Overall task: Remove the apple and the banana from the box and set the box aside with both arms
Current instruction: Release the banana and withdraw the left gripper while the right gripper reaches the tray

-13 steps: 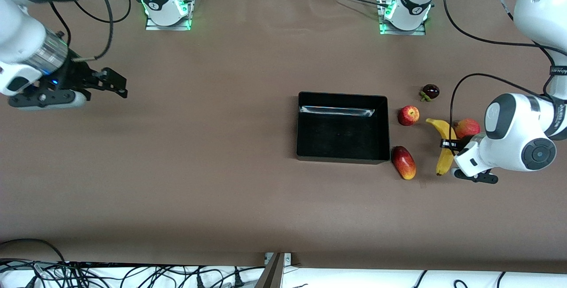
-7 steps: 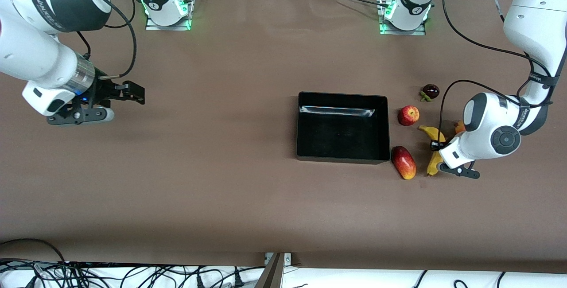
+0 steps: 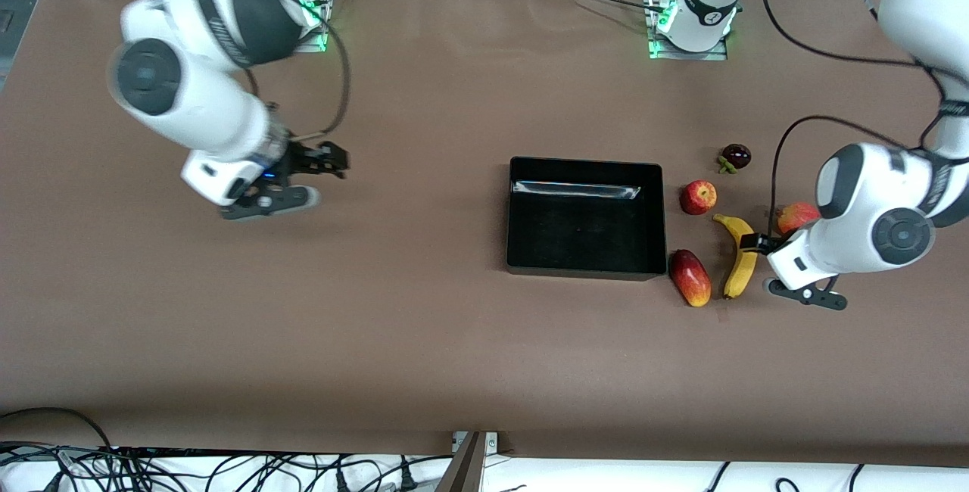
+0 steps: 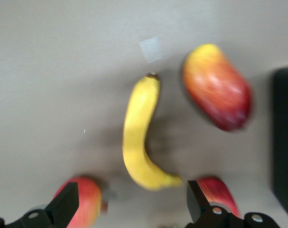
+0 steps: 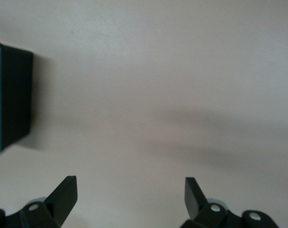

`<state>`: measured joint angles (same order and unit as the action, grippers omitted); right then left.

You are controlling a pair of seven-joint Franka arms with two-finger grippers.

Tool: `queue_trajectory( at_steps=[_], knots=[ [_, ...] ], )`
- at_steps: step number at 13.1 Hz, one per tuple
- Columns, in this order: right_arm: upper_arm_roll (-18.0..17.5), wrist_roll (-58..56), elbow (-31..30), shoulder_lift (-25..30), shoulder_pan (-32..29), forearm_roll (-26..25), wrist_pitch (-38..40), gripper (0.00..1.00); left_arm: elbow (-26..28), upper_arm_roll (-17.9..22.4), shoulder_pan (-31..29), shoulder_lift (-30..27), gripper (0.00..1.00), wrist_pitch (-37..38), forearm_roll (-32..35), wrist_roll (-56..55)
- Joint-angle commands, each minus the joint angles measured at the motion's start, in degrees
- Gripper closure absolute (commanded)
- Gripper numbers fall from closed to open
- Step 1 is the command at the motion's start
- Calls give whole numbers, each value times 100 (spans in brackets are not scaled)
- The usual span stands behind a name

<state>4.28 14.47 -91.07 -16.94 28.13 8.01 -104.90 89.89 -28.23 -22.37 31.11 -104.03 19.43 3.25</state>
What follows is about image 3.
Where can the yellow banana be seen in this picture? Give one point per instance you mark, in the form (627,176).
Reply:
(738,272)

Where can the dark purple mangosteen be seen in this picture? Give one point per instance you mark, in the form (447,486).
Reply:
(736,155)

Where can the red apple with yellow patch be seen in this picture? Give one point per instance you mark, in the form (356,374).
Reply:
(697,198)

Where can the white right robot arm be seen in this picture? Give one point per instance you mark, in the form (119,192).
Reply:
(189,98)

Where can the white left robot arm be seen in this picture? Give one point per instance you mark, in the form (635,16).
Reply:
(855,204)

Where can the orange red round fruit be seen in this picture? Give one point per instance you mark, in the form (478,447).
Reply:
(796,216)

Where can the metal post bracket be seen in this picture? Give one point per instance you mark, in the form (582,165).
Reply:
(492,443)

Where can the red yellow mango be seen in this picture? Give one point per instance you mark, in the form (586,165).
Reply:
(690,278)

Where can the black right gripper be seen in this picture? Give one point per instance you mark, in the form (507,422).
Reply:
(301,163)

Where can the dark grey camera post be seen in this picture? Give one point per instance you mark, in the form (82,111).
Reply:
(460,469)

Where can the black rectangular plastic tray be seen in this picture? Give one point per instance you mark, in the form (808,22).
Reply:
(583,235)

